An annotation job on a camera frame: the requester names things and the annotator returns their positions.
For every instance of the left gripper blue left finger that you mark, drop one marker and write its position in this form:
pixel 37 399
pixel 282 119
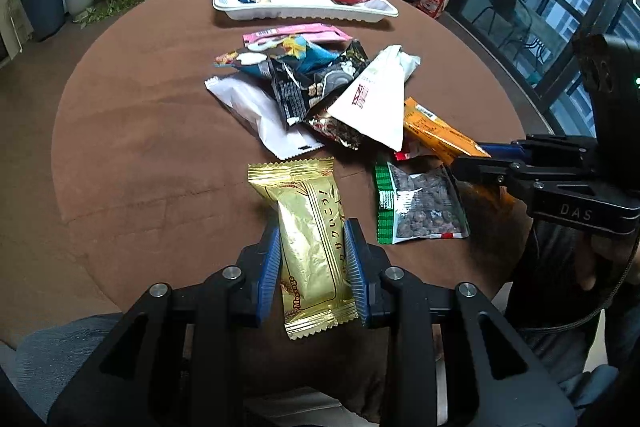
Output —
pixel 269 253

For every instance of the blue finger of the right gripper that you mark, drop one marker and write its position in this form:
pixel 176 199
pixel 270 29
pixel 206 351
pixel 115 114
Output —
pixel 481 170
pixel 507 151

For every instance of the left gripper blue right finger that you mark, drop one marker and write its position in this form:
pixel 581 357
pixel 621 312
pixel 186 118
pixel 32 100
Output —
pixel 356 249

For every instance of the orange snack packet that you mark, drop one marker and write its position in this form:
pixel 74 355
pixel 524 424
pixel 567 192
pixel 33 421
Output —
pixel 444 141

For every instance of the gold foil snack pack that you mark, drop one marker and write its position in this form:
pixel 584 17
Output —
pixel 315 287

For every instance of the green edged nut packet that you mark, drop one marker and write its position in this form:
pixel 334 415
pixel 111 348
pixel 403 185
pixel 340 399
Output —
pixel 423 205

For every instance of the red white candy packet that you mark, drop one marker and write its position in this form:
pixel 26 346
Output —
pixel 412 149

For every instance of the large white snack bag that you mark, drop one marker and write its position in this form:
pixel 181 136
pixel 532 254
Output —
pixel 373 104

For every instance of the dark red chocolate packet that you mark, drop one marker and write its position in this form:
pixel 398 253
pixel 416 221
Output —
pixel 320 121

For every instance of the white snack packet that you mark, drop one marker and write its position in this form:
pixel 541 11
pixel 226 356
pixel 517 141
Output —
pixel 249 102

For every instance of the black snack bag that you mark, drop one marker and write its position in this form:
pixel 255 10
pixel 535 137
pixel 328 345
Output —
pixel 297 92

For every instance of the light blue mushroom chips bag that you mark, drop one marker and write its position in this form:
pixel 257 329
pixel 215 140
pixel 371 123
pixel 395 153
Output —
pixel 295 51

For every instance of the pink snack packet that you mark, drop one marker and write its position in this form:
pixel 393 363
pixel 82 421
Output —
pixel 312 32

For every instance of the black balcony chair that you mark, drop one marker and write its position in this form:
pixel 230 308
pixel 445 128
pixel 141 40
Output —
pixel 515 13

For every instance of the red box on floor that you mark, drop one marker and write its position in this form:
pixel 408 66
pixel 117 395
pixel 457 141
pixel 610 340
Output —
pixel 432 8

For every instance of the white plastic tray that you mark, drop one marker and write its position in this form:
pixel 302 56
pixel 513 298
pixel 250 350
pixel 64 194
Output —
pixel 372 11

